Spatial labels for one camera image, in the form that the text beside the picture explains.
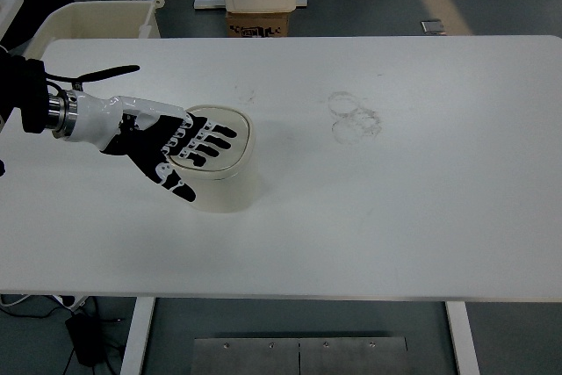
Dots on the white table leg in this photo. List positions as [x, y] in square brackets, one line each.
[461, 338]
[137, 339]

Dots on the small grey floor device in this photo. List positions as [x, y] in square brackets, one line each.
[433, 27]

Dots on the white far table foot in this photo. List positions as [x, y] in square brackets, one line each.
[249, 5]

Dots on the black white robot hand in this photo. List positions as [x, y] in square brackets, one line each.
[141, 129]

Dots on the cream plastic storage bin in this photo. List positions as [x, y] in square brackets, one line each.
[97, 20]

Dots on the white table leg left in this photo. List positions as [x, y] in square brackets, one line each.
[137, 339]

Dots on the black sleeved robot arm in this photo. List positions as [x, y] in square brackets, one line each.
[24, 86]

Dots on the brown cardboard box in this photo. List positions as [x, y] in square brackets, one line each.
[257, 25]

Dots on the white table leg right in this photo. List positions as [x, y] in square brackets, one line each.
[461, 338]

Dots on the cream desktop trash can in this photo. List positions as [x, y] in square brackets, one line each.
[225, 183]

